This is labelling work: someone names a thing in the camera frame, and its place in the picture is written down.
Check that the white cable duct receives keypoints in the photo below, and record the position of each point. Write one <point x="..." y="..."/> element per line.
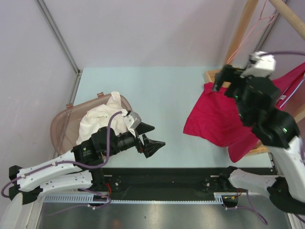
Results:
<point x="87" y="198"/>

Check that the red t shirt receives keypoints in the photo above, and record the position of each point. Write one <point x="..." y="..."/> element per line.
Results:
<point x="215" y="116"/>

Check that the pink wire hanger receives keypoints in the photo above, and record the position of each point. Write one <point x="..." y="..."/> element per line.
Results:
<point x="256" y="17"/>

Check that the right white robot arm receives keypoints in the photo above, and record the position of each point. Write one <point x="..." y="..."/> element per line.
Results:
<point x="255" y="98"/>

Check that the brown translucent plastic basket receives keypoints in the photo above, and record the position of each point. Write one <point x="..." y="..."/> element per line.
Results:
<point x="65" y="125"/>

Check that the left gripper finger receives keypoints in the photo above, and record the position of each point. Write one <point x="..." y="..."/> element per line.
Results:
<point x="144" y="128"/>
<point x="150" y="147"/>

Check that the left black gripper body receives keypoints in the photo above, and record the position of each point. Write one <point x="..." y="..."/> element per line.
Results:
<point x="139" y="146"/>

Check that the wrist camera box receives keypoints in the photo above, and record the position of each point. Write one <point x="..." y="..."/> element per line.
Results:
<point x="260" y="64"/>
<point x="131" y="120"/>

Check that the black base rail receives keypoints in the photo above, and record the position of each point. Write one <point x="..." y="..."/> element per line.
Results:
<point x="163" y="183"/>

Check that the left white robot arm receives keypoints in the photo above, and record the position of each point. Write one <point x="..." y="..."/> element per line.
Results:
<point x="79" y="168"/>

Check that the blue wire hanger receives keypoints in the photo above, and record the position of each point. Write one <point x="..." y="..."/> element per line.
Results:
<point x="293" y="92"/>

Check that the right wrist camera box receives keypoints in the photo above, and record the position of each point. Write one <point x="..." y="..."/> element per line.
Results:
<point x="260" y="64"/>

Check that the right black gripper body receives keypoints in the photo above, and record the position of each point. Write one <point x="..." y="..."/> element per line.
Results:
<point x="233" y="75"/>

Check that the white t shirt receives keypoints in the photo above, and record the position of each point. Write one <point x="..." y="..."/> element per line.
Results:
<point x="98" y="117"/>

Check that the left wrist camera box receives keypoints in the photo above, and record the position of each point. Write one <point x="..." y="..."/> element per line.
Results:
<point x="131" y="120"/>

